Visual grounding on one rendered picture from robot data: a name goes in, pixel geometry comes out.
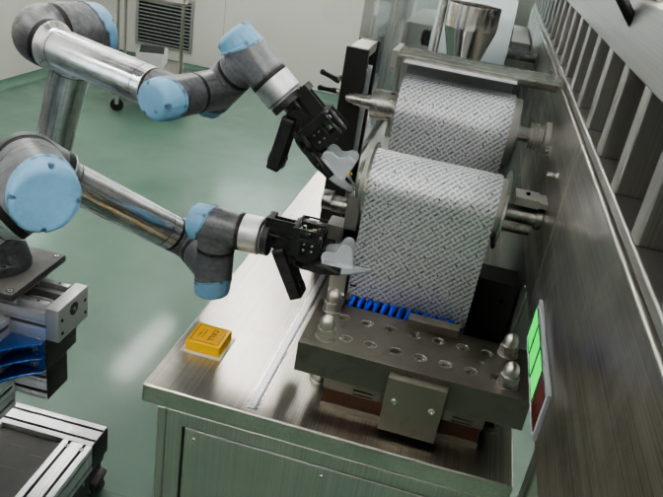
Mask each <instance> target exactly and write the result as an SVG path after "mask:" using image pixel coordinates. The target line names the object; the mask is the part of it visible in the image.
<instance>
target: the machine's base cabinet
mask: <svg viewBox="0 0 663 497"><path fill-rule="evenodd" d="M153 497H479V496H476V495H473V494H469V493H466V492H462V491H459V490H455V489H452V488H448V487H445V486H441V485H438V484H434V483H431V482H427V481H424V480H420V479H417V478H413V477H410V476H406V475H403V474H399V473H396V472H392V471H389V470H385V469H382V468H379V467H376V466H372V465H369V464H365V463H362V462H358V461H352V460H349V459H345V458H342V457H338V456H335V455H331V454H328V453H324V452H321V451H317V450H314V449H310V448H307V447H303V446H300V445H296V444H293V443H289V442H285V441H282V440H278V439H275V438H271V437H268V436H264V435H262V434H258V433H255V432H251V431H248V430H244V429H241V428H237V427H234V426H230V425H227V424H223V423H220V422H216V421H213V420H209V419H206V418H202V417H199V416H195V415H192V414H188V413H185V412H181V411H178V410H174V409H172V408H168V407H165V406H161V405H158V417H157V437H156V457H155V475H154V495H153Z"/></svg>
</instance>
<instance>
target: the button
mask: <svg viewBox="0 0 663 497"><path fill-rule="evenodd" d="M231 338H232V330H229V329H226V328H222V327H218V326H214V325H210V324H207V323H203V322H200V323H199V324H198V325H197V327H196V328H195V329H194V330H193V332H192V333H191V334H190V335H189V337H188V338H187V339H186V340H185V349H188V350H191V351H195V352H199V353H202V354H206V355H210V356H213V357H217V358H219V357H220V355H221V354H222V352H223V351H224V349H225V348H226V346H227V345H228V344H229V342H230V341H231Z"/></svg>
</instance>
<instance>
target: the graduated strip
mask: <svg viewBox="0 0 663 497"><path fill-rule="evenodd" d="M328 277H329V276H328V275H324V274H320V275H319V277H318V279H317V280H316V282H315V284H314V286H313V287H312V289H311V291H310V293H309V295H308V296H307V298H306V300H305V302H304V304H303V305H302V307H301V309H300V311H299V312H298V314H297V316H296V318H295V320H293V322H292V324H291V326H290V328H289V329H288V331H287V333H286V335H285V336H284V338H283V340H282V342H281V344H280V345H279V347H278V349H277V351H276V353H275V354H274V356H273V358H272V360H271V361H270V363H269V365H268V367H267V369H266V370H265V372H264V374H263V376H262V378H261V379H260V381H259V383H258V385H257V387H256V389H255V391H254V393H253V394H252V396H251V398H250V400H249V402H248V403H247V405H246V407H247V408H250V409H254V410H258V408H259V406H260V404H261V402H262V400H263V398H264V396H265V395H266V393H267V391H268V389H269V387H270V385H271V383H272V381H273V379H274V378H275V376H276V374H277V372H278V370H279V368H280V366H281V364H282V362H283V361H284V359H285V357H286V355H287V353H288V351H289V349H290V347H291V346H292V344H293V342H294V340H295V338H296V336H297V334H298V332H299V330H300V329H301V327H302V325H303V323H304V321H305V319H306V317H307V315H308V313H309V312H310V310H311V309H312V307H313V305H314V303H315V301H316V299H317V298H318V296H319V294H320V292H321V290H322V288H323V286H324V284H325V282H326V281H327V279H328Z"/></svg>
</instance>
